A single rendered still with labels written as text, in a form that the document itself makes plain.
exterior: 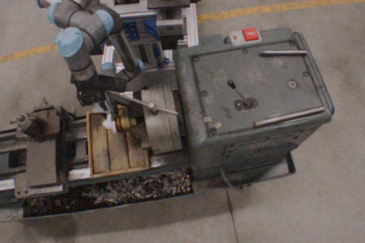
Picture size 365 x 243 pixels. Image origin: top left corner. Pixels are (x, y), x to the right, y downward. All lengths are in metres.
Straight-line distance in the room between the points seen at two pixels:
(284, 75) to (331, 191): 1.49
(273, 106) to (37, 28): 2.86
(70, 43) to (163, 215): 1.70
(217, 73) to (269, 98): 0.23
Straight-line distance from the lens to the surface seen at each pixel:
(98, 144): 1.49
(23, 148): 1.71
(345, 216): 2.52
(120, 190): 1.69
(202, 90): 1.09
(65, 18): 0.92
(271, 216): 2.30
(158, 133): 1.11
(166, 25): 1.47
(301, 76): 1.20
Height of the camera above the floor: 2.23
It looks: 66 degrees down
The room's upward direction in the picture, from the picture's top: 7 degrees counter-clockwise
